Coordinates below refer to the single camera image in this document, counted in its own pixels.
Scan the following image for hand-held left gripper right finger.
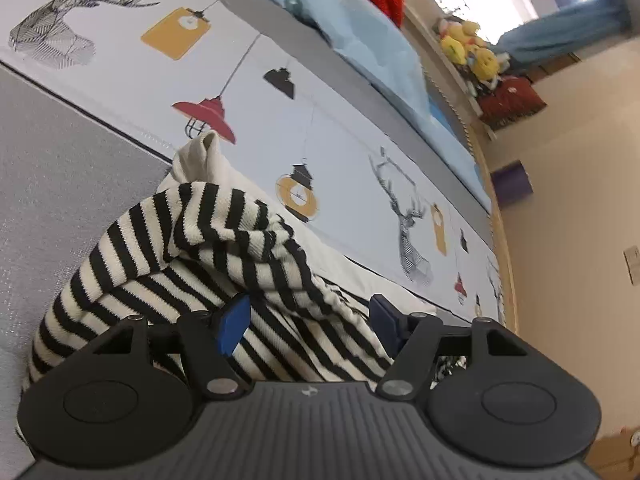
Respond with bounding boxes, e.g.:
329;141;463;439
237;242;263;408
368;294;532;403

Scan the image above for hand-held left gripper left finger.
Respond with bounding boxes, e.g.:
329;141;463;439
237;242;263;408
92;295;252;402

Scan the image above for black white striped garment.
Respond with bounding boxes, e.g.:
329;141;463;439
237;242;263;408
14;130;469;442

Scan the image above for purple box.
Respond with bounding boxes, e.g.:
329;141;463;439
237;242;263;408
490;159;532;207

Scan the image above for printed bed sheet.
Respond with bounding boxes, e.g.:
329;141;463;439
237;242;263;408
0;0;505;480

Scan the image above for light blue blanket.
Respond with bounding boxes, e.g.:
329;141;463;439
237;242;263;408
210;0;493;211

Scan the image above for cardboard box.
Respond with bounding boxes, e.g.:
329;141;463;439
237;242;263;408
584;425;640;480

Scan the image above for yellow plush toy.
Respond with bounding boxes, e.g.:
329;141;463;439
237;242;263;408
438;18;487;67
467;46;512;96

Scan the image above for blue curtain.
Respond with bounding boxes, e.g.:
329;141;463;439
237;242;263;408
494;0;632;69

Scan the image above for wooden bed frame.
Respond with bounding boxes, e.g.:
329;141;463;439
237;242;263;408
402;0;519;335

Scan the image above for wall switch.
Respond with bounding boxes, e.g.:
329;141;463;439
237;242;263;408
623;245;640;286

